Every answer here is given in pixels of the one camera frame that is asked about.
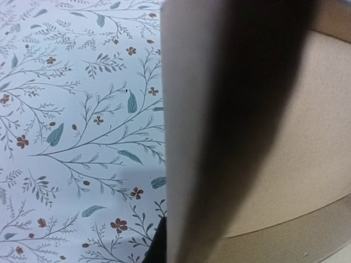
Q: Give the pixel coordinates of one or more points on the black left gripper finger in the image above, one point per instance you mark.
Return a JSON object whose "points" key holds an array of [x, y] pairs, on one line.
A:
{"points": [[157, 252]]}

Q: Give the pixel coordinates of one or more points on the brown cardboard box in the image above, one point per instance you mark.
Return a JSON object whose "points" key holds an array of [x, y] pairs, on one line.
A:
{"points": [[228, 72]]}

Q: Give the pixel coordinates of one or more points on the floral patterned table mat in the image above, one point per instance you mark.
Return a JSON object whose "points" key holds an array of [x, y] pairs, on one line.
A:
{"points": [[82, 134]]}

